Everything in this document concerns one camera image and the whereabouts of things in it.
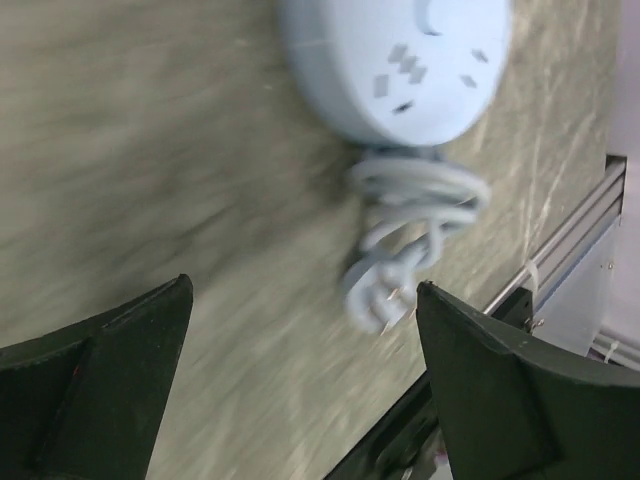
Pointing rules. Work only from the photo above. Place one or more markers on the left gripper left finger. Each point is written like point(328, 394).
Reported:
point(86, 401)

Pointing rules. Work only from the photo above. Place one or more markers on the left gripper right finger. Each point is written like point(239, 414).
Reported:
point(591, 408)

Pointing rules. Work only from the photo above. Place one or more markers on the light blue round socket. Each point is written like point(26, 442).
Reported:
point(397, 72)

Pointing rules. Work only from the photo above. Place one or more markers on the aluminium rail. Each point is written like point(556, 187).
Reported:
point(561, 293)

